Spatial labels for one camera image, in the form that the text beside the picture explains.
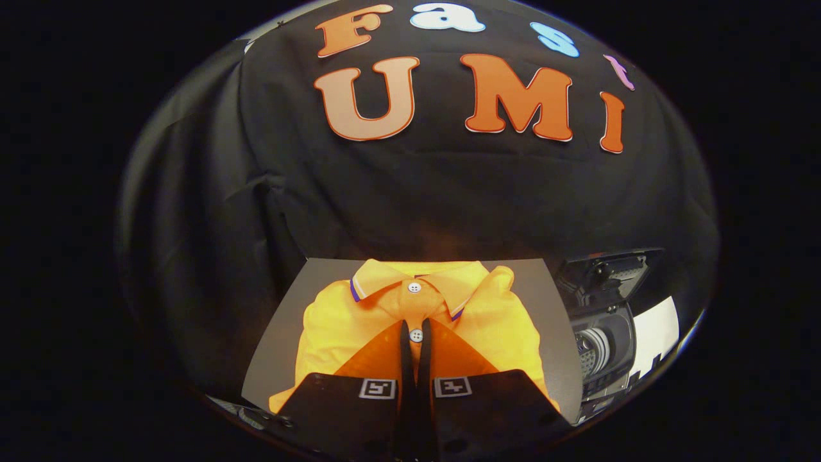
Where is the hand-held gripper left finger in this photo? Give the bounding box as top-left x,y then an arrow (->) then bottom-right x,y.
269,318 -> 418,462

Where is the grey washing machine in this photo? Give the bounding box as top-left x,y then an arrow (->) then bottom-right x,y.
555,247 -> 668,427

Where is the black backdrop cloth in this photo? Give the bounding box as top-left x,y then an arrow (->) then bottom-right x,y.
115,0 -> 719,411

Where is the white paper sheet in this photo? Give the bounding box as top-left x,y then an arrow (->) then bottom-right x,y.
632,295 -> 681,376

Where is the yellow polo shirt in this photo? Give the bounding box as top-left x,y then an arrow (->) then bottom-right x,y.
268,260 -> 560,415

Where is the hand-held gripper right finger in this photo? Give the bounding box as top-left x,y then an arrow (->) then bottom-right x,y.
417,318 -> 575,462

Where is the dark washing machine lid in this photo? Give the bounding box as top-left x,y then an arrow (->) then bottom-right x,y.
557,248 -> 666,305

